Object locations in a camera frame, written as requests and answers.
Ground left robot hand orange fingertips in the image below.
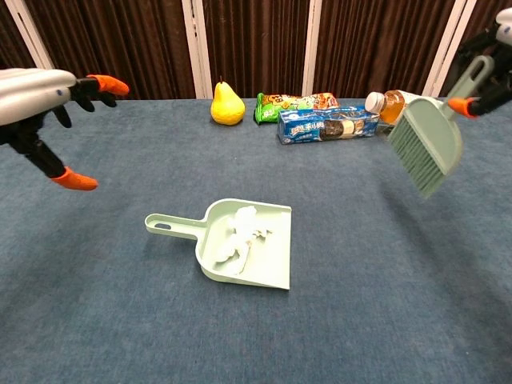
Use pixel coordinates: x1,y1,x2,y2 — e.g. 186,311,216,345
0,67,131,192

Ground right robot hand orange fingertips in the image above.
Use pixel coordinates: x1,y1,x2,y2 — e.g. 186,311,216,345
447,7,512,119

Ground mint green hand broom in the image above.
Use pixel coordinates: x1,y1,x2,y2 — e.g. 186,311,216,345
386,54,496,200

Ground white paper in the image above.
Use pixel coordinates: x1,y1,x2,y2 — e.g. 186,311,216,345
214,206,274,276

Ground mint green plastic dustpan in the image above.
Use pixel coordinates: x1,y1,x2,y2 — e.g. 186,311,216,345
144,198,293,291

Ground dark brown pleated curtain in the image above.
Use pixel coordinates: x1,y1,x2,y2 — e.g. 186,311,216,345
0,0,512,109

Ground amber tea bottle white cap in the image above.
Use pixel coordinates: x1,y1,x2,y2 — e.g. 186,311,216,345
364,90,419,126

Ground blue cookie box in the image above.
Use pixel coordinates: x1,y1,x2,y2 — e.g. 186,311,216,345
277,105,381,146

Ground yellow pear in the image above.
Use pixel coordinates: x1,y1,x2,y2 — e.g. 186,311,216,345
210,76,246,126

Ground green snack bag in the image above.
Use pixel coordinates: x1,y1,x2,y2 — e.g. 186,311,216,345
254,92,340,126

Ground blue felt table mat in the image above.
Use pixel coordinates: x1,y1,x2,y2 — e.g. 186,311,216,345
0,95,512,384

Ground white screen frame post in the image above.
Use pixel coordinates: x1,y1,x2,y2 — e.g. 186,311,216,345
422,0,478,98
4,0,55,70
302,0,322,98
182,0,214,100

